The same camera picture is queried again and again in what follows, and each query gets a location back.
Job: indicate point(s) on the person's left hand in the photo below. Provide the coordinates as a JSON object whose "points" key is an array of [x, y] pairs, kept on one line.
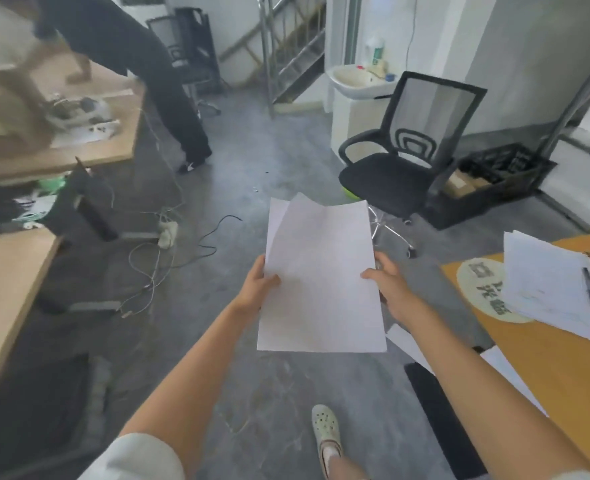
{"points": [[252, 292]]}

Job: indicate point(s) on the person's right thumb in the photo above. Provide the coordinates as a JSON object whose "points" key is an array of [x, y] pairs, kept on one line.
{"points": [[373, 276]]}

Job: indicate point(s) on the white paper sheets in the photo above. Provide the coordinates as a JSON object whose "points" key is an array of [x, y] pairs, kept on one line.
{"points": [[320, 279]]}

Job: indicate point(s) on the black box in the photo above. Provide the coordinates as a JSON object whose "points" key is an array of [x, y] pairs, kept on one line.
{"points": [[87, 204]]}

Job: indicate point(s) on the wooden desk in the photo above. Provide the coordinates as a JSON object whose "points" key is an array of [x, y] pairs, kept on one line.
{"points": [[560, 374], [4, 294], [94, 154]]}

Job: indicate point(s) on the white power strip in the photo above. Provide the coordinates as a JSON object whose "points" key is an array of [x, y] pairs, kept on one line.
{"points": [[167, 234]]}

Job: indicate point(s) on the grey white device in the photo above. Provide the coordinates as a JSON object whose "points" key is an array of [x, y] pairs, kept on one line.
{"points": [[77, 110]]}

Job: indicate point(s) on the round beige sticker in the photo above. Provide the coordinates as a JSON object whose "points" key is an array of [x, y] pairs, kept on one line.
{"points": [[482, 289]]}

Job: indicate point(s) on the metal stair railing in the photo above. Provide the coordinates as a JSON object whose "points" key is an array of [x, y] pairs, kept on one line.
{"points": [[290, 49]]}

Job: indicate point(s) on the green ball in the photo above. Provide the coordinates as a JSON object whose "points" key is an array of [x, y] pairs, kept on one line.
{"points": [[352, 193]]}

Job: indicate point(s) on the white clog shoe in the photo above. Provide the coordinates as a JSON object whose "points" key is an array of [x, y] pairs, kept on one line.
{"points": [[326, 429]]}

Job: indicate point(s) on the person's left thumb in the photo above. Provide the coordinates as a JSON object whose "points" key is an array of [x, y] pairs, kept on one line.
{"points": [[271, 281]]}

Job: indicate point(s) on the stack of white papers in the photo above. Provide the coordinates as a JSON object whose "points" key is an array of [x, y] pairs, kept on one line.
{"points": [[545, 289]]}

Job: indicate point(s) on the person's right hand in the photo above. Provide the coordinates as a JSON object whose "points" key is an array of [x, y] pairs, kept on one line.
{"points": [[392, 289]]}

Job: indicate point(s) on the white shirt sleeve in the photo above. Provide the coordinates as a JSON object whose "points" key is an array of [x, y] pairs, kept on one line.
{"points": [[134, 459]]}

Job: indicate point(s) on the brown cardboard box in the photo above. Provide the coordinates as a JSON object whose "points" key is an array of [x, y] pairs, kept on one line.
{"points": [[462, 183]]}

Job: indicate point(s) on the dark cabinet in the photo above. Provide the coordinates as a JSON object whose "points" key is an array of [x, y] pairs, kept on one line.
{"points": [[29, 419]]}

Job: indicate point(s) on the grey metal frame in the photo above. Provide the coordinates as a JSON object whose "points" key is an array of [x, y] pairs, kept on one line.
{"points": [[570, 109]]}

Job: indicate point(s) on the black mesh office chair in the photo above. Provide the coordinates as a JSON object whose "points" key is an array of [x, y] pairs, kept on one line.
{"points": [[190, 49], [400, 169]]}

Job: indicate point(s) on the white paper sheet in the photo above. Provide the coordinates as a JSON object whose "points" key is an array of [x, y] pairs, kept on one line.
{"points": [[512, 377], [410, 347]]}

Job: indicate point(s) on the person's leg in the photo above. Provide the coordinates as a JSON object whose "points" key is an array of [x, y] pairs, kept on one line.
{"points": [[342, 467]]}

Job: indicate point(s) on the black plastic crate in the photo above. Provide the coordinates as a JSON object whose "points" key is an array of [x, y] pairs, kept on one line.
{"points": [[505, 184]]}

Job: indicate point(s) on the white printed paper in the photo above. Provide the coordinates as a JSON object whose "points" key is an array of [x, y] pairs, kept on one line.
{"points": [[82, 134]]}

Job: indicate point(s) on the green white bag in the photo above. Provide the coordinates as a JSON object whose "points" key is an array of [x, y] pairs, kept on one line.
{"points": [[37, 204]]}

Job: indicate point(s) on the white wash basin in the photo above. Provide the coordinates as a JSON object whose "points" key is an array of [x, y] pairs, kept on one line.
{"points": [[357, 82]]}

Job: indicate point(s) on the person's left forearm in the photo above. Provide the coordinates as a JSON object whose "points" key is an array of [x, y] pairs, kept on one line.
{"points": [[195, 364]]}

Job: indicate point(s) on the black mat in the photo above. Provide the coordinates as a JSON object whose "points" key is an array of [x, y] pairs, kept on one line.
{"points": [[445, 424]]}

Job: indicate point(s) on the white soap bottle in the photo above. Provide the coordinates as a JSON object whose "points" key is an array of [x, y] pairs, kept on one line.
{"points": [[375, 52]]}

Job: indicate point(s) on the person's right forearm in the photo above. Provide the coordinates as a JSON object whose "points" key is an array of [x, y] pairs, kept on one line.
{"points": [[475, 384]]}

